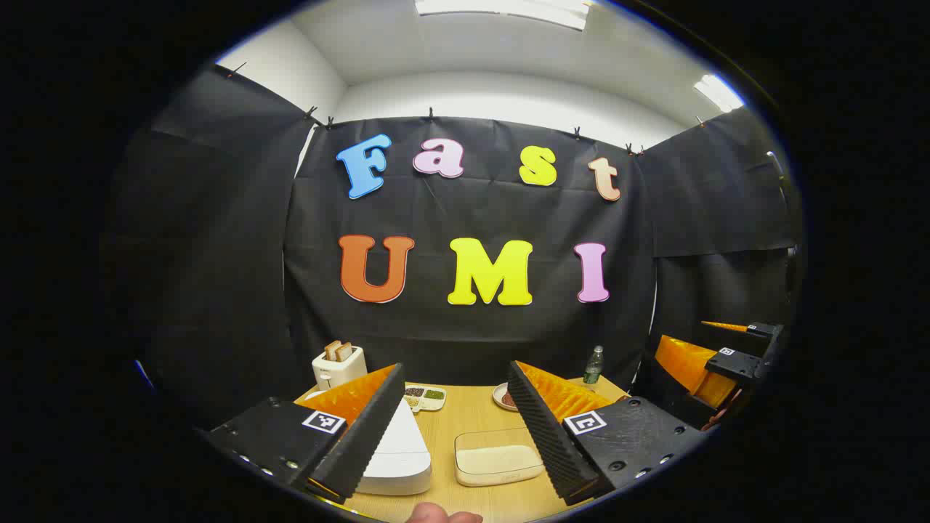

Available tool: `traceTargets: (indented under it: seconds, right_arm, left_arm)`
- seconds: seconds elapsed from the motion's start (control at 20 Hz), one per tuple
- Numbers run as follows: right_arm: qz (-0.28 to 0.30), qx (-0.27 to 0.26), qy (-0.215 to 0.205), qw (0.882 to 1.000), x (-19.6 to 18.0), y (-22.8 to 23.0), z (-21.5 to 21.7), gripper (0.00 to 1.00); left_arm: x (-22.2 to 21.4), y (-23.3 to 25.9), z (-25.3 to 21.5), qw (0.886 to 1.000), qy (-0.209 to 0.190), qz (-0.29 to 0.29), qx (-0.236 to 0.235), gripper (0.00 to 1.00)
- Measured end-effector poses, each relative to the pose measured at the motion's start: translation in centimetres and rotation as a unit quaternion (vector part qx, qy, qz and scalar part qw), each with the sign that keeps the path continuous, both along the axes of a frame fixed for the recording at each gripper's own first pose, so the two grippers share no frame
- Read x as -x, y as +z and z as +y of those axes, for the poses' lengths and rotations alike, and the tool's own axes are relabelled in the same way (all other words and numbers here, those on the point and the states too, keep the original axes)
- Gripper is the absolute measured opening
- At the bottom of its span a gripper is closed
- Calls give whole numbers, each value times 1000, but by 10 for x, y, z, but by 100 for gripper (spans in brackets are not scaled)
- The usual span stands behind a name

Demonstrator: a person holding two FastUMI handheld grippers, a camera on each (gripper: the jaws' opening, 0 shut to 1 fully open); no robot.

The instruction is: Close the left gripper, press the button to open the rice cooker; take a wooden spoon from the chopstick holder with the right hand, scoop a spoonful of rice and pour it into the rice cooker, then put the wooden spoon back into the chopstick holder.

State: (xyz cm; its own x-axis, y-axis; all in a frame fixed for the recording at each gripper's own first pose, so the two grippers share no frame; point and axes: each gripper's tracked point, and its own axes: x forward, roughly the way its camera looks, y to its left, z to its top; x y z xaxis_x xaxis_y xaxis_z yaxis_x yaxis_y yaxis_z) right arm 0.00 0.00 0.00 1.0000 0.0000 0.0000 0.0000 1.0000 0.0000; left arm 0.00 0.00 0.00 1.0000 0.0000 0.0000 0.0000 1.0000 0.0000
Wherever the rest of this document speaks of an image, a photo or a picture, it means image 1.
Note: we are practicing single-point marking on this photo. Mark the clear rice box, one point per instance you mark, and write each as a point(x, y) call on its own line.
point(498, 461)

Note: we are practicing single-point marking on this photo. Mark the green glass bottle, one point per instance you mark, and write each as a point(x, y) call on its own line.
point(593, 370)

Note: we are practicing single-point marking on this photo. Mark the grey stand pole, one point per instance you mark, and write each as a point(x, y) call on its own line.
point(777, 174)

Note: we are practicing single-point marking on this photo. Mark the row of black cloth clips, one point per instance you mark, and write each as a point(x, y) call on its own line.
point(430, 114)

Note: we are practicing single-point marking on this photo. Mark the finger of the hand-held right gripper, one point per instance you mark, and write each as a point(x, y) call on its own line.
point(690, 367)
point(763, 330)

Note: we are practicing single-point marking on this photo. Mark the long ceiling light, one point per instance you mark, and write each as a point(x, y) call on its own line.
point(501, 11)

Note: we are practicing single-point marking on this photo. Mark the black backdrop cloth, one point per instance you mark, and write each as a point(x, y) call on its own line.
point(472, 211)

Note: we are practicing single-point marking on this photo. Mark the toast slice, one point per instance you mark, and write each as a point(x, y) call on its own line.
point(332, 351)
point(344, 351)

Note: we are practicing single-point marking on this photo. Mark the white rice cooker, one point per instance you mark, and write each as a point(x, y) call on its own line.
point(399, 457)

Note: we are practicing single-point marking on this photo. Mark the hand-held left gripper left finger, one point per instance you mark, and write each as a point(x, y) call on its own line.
point(370, 428)

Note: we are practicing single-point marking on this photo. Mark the white toaster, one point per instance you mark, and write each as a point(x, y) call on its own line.
point(338, 372)

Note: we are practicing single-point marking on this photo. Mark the small ceiling light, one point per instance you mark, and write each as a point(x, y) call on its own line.
point(718, 93)

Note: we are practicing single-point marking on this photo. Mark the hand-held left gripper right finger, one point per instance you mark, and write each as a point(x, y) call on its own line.
point(541, 428)

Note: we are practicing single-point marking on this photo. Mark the white divided grain tray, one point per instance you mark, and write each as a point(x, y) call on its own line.
point(434, 394)

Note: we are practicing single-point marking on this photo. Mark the small white plate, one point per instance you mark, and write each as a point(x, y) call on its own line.
point(498, 396)

